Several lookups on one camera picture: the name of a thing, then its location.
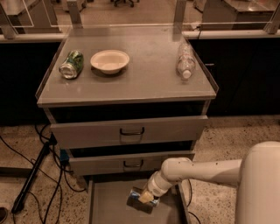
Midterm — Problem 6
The black floor cable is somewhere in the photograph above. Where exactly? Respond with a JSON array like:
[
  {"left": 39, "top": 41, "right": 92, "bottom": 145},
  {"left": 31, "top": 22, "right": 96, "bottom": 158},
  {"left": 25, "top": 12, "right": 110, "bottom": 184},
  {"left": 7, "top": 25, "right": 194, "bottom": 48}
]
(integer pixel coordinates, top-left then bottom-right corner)
[{"left": 0, "top": 123, "right": 87, "bottom": 224}]

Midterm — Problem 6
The bottom drawer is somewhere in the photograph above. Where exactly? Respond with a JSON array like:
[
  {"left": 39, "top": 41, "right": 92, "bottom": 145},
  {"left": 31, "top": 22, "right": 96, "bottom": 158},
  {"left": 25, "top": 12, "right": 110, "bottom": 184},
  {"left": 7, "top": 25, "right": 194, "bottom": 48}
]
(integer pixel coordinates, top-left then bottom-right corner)
[{"left": 86, "top": 171, "right": 191, "bottom": 224}]

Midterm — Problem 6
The black middle drawer handle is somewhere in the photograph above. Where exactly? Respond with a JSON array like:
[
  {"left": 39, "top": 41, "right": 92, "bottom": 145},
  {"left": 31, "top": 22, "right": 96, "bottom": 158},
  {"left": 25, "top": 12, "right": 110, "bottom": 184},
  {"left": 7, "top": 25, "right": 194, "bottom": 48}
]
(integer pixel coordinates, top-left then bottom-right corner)
[{"left": 122, "top": 159, "right": 144, "bottom": 168}]

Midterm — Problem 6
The green soda can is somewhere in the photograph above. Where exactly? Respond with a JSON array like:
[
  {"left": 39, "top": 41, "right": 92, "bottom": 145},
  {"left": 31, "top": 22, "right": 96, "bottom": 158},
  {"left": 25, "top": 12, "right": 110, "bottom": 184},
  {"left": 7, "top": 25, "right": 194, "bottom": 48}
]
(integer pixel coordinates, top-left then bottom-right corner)
[{"left": 59, "top": 50, "right": 84, "bottom": 80}]

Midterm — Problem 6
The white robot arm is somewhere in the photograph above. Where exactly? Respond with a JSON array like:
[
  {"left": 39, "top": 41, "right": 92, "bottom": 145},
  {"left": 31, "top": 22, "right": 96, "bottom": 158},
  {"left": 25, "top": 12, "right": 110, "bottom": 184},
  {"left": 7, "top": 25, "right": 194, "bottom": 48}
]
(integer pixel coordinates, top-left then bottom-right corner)
[{"left": 139, "top": 141, "right": 280, "bottom": 224}]

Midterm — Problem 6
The silver blue redbull can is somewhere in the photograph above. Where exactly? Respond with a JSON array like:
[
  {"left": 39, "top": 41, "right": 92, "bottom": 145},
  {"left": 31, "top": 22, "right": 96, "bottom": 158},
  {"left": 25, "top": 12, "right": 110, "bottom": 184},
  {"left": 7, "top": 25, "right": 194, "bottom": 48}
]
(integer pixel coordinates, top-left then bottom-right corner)
[{"left": 127, "top": 187, "right": 160, "bottom": 214}]

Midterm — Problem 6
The black cable right of cabinet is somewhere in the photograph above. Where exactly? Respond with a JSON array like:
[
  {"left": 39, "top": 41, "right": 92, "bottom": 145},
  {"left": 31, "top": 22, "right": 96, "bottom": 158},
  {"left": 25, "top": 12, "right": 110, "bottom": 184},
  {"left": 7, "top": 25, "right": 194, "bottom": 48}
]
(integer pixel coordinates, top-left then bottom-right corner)
[{"left": 185, "top": 178, "right": 202, "bottom": 224}]

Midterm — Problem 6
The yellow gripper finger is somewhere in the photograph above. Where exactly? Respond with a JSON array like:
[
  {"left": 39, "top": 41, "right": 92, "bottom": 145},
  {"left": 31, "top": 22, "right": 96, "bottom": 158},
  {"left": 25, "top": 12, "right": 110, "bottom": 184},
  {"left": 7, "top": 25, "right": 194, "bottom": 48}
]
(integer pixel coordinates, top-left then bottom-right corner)
[{"left": 138, "top": 189, "right": 154, "bottom": 203}]

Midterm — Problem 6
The black top drawer handle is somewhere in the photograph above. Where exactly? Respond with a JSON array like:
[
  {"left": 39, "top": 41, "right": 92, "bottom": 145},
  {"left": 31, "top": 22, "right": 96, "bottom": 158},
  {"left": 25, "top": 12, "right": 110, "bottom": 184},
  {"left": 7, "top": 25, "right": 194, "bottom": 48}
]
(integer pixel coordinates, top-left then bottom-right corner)
[{"left": 119, "top": 127, "right": 145, "bottom": 136}]

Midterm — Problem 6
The clear plastic water bottle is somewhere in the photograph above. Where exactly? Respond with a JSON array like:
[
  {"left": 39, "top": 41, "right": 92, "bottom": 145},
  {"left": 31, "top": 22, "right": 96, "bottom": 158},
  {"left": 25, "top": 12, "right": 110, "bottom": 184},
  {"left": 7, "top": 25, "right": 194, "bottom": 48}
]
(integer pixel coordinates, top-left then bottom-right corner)
[{"left": 176, "top": 43, "right": 196, "bottom": 81}]

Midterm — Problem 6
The blue box behind cabinet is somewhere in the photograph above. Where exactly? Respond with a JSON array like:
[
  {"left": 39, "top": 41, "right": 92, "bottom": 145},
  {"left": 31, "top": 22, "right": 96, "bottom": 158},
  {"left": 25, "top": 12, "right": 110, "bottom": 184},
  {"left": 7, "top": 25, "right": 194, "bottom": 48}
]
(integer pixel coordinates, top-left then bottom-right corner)
[{"left": 59, "top": 150, "right": 69, "bottom": 165}]

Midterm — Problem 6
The dark shoe tip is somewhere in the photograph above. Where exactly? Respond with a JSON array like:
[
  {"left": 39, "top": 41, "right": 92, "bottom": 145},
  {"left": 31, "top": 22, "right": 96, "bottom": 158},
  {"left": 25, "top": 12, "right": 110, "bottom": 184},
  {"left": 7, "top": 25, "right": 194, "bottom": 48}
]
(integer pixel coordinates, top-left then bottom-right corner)
[{"left": 0, "top": 207, "right": 8, "bottom": 224}]

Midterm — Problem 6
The black drawer handle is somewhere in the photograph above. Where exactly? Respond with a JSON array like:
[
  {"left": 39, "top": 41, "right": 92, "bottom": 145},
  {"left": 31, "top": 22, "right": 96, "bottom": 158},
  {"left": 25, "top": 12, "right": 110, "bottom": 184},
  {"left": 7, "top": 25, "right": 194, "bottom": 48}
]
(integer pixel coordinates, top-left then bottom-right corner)
[
  {"left": 119, "top": 127, "right": 145, "bottom": 136},
  {"left": 122, "top": 159, "right": 144, "bottom": 168}
]

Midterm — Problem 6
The grey drawer cabinet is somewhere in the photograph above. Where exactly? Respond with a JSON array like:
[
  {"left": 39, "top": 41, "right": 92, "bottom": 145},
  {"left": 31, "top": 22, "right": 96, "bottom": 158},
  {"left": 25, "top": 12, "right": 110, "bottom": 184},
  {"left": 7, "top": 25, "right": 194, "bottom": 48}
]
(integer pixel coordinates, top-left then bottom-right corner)
[{"left": 35, "top": 24, "right": 220, "bottom": 224}]

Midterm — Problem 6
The middle drawer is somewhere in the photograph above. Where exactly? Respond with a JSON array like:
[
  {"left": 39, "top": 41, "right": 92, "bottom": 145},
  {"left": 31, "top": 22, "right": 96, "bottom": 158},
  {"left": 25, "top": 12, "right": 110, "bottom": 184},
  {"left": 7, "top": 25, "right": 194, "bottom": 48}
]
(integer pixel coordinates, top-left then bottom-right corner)
[{"left": 69, "top": 150, "right": 194, "bottom": 176}]

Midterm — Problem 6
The white bowl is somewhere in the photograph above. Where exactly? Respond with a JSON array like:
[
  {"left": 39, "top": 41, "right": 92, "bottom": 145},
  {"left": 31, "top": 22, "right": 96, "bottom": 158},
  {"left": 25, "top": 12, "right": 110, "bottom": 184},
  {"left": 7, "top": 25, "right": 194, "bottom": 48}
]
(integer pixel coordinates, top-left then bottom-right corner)
[{"left": 90, "top": 50, "right": 130, "bottom": 74}]

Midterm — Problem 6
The top drawer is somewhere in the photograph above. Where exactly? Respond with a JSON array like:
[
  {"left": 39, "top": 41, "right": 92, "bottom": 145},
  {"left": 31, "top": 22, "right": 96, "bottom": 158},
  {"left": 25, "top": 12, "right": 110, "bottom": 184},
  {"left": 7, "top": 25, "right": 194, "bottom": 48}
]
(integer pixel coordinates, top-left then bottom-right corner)
[{"left": 51, "top": 115, "right": 207, "bottom": 149}]

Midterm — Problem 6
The drawer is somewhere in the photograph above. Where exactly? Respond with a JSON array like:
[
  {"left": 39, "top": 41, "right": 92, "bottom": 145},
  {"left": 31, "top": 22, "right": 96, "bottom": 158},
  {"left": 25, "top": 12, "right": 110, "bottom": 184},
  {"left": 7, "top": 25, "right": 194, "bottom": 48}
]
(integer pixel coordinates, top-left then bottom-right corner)
[
  {"left": 51, "top": 115, "right": 207, "bottom": 149},
  {"left": 86, "top": 171, "right": 191, "bottom": 224},
  {"left": 69, "top": 150, "right": 194, "bottom": 176}
]

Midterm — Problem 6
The black bar on floor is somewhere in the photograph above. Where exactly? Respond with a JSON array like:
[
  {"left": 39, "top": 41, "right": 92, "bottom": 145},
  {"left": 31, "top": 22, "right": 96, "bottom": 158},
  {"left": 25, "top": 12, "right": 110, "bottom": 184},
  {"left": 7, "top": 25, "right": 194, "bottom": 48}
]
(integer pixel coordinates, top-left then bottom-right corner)
[{"left": 11, "top": 142, "right": 49, "bottom": 214}]

